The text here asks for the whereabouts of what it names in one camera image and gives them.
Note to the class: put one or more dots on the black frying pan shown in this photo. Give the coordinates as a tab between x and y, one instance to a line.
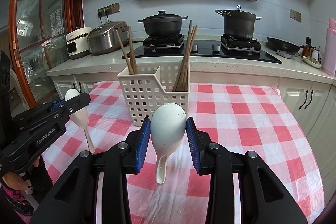
283	48

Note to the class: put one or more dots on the person's left hand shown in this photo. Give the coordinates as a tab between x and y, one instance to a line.
15	182

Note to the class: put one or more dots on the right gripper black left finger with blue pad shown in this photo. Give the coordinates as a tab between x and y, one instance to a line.
129	156

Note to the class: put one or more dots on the white speckled rice spoon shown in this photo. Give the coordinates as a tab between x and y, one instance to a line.
167	128

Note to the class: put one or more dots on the black gas stove top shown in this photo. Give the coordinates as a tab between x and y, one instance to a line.
226	47

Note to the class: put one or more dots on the plate with condiment jars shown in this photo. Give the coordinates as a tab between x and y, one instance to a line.
310	54

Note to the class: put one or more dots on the wooden framed glass door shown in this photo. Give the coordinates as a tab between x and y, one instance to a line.
37	41

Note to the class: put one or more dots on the silver rice cooker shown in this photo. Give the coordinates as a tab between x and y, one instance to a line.
104	38

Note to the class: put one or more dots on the wall power outlet with plug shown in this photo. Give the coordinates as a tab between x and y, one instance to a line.
108	10

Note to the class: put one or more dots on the white small cooker appliance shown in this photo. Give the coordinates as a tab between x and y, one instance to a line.
77	42

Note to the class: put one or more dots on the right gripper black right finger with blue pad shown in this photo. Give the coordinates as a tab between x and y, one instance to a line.
207	156

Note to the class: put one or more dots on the white perforated utensil basket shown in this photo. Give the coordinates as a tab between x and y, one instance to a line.
151	88

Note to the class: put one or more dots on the gold wall switch plate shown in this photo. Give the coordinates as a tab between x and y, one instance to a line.
296	15

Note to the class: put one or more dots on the black casserole pot with lid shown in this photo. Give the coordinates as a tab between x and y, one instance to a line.
162	25

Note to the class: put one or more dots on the black tall stock pot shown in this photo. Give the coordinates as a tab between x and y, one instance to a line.
238	23

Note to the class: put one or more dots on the pink thermos bottle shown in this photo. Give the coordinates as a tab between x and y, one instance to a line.
329	62

